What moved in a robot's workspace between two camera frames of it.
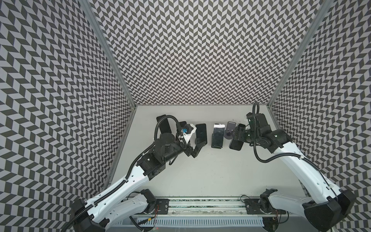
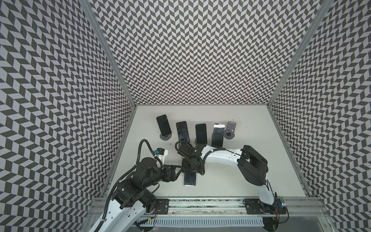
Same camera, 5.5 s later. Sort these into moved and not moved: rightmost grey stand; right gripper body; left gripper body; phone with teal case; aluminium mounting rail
Moved: right gripper body; left gripper body
Not moved: rightmost grey stand; phone with teal case; aluminium mounting rail
